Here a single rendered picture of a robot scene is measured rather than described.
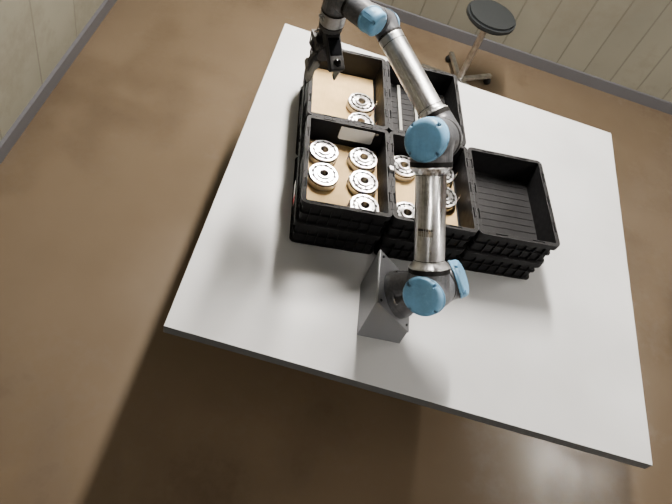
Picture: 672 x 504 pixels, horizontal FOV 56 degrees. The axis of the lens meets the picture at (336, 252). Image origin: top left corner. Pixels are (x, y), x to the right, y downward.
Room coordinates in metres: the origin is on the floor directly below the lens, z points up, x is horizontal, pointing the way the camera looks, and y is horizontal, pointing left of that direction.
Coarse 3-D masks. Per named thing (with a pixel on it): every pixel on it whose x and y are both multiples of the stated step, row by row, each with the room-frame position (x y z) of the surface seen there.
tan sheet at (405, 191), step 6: (396, 180) 1.66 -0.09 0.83; (414, 180) 1.69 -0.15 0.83; (396, 186) 1.63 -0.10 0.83; (402, 186) 1.64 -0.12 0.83; (408, 186) 1.65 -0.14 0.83; (414, 186) 1.66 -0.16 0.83; (450, 186) 1.74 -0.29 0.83; (396, 192) 1.60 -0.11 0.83; (402, 192) 1.61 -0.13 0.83; (408, 192) 1.62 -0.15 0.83; (414, 192) 1.64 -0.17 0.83; (396, 198) 1.57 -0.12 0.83; (402, 198) 1.59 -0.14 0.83; (408, 198) 1.60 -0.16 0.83; (414, 198) 1.61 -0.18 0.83; (414, 204) 1.58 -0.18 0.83; (450, 216) 1.60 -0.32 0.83; (456, 216) 1.61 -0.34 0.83; (450, 222) 1.57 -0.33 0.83; (456, 222) 1.59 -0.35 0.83
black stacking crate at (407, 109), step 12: (396, 84) 2.16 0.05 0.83; (432, 84) 2.20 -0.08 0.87; (444, 84) 2.22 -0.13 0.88; (396, 96) 2.09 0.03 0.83; (444, 96) 2.22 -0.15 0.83; (396, 108) 2.02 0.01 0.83; (408, 108) 2.06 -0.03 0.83; (456, 108) 2.06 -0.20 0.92; (396, 120) 1.96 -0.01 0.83; (408, 120) 1.99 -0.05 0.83
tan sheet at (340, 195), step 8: (336, 144) 1.70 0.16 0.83; (344, 152) 1.68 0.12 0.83; (336, 160) 1.62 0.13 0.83; (344, 160) 1.64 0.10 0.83; (336, 168) 1.59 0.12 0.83; (344, 168) 1.60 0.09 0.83; (376, 168) 1.67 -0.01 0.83; (344, 176) 1.57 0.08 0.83; (376, 176) 1.63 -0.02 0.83; (336, 184) 1.52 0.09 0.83; (344, 184) 1.53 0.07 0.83; (312, 192) 1.44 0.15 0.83; (320, 192) 1.45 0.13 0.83; (328, 192) 1.47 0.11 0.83; (336, 192) 1.48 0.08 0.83; (344, 192) 1.50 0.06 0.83; (376, 192) 1.56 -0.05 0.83; (320, 200) 1.42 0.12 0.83; (328, 200) 1.44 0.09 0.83; (336, 200) 1.45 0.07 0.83; (344, 200) 1.47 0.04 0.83; (376, 200) 1.53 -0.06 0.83
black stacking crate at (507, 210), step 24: (480, 168) 1.88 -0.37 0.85; (504, 168) 1.91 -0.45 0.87; (528, 168) 1.93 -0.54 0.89; (480, 192) 1.78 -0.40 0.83; (504, 192) 1.83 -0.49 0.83; (528, 192) 1.88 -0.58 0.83; (504, 216) 1.71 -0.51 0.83; (528, 216) 1.76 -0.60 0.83; (480, 240) 1.51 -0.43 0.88; (552, 240) 1.61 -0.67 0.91
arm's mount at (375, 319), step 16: (384, 256) 1.25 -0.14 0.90; (368, 272) 1.25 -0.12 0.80; (384, 272) 1.20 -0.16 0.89; (368, 288) 1.18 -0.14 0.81; (368, 304) 1.12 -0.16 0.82; (384, 304) 1.10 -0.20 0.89; (368, 320) 1.08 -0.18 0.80; (384, 320) 1.09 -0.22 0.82; (400, 320) 1.11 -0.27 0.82; (368, 336) 1.09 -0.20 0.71; (384, 336) 1.10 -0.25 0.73; (400, 336) 1.11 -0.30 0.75
